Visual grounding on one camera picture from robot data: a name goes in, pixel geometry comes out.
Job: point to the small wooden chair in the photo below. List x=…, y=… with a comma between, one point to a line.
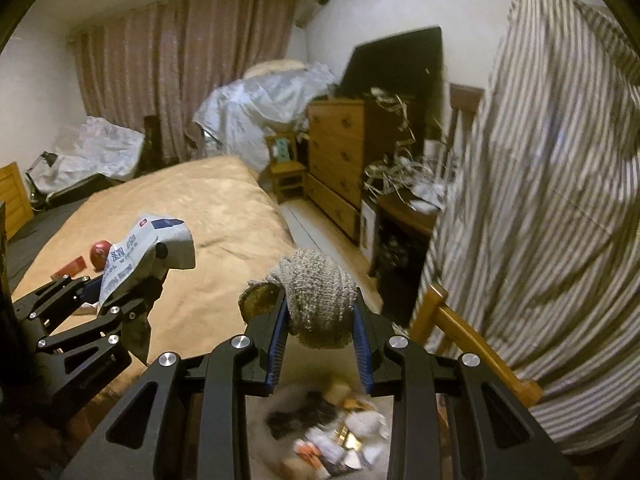
x=287, y=167

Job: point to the wooden headboard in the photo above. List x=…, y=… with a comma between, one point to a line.
x=12, y=195

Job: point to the flat red box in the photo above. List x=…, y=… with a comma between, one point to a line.
x=69, y=267

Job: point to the wooden chest of drawers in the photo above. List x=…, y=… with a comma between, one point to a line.
x=335, y=160

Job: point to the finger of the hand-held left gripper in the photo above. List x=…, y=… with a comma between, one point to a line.
x=92, y=287
x=115, y=317

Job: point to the small silver plastic cover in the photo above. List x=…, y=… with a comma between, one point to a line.
x=95, y=150

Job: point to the white box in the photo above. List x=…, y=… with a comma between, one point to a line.
x=367, y=230

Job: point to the grey terry sock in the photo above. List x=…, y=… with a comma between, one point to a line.
x=320, y=300

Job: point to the dark wooden side table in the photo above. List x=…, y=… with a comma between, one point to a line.
x=405, y=210

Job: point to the wooden armchair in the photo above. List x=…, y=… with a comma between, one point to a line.
x=452, y=322

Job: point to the tangle of silver ribbon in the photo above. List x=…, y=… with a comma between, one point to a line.
x=405, y=170

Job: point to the red round ball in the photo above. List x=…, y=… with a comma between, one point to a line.
x=100, y=254

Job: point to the striped shirt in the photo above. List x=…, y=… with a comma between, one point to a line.
x=540, y=210

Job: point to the large silver plastic cover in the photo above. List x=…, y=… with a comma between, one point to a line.
x=250, y=105

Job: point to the white wet wipes packet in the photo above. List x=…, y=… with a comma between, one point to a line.
x=150, y=245

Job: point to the tan plush blanket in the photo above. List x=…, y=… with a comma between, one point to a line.
x=215, y=220

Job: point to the black desk lamp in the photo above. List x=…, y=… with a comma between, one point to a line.
x=42, y=160

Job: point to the brown patterned curtain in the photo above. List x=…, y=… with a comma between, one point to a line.
x=175, y=70

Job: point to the dark grey bed sheet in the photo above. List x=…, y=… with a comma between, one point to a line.
x=45, y=225

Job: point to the pile of discarded wrappers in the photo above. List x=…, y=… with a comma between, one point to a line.
x=330, y=440

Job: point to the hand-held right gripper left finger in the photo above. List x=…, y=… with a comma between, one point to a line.
x=276, y=350

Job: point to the black flat panel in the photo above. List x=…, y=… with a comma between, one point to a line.
x=395, y=65

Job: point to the white lined waste bin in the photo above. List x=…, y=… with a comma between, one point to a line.
x=300, y=390

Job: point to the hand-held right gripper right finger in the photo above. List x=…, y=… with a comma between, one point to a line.
x=362, y=355

